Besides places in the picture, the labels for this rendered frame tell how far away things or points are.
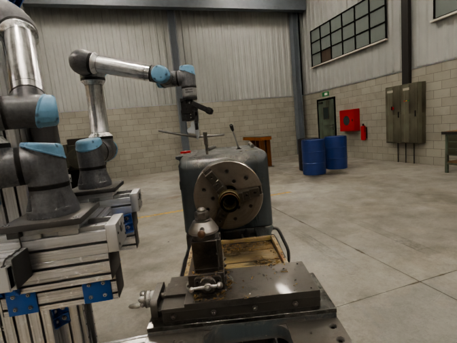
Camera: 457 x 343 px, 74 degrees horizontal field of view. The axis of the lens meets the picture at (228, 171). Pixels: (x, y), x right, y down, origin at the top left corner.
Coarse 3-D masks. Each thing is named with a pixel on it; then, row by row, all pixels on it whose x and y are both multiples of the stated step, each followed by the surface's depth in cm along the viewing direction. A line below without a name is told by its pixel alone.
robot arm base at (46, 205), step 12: (36, 192) 91; (48, 192) 91; (60, 192) 93; (72, 192) 98; (36, 204) 90; (48, 204) 91; (60, 204) 93; (72, 204) 95; (36, 216) 90; (48, 216) 90
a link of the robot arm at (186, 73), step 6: (180, 66) 148; (186, 66) 146; (192, 66) 149; (180, 72) 148; (186, 72) 147; (192, 72) 148; (180, 78) 147; (186, 78) 147; (192, 78) 148; (180, 84) 150; (186, 84) 148; (192, 84) 148
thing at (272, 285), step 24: (288, 264) 88; (168, 288) 81; (240, 288) 78; (264, 288) 77; (288, 288) 76; (312, 288) 75; (168, 312) 73; (192, 312) 74; (216, 312) 74; (240, 312) 74
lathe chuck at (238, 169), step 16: (224, 160) 137; (224, 176) 134; (240, 176) 135; (256, 176) 135; (208, 192) 135; (208, 208) 136; (240, 208) 137; (256, 208) 137; (224, 224) 138; (240, 224) 138
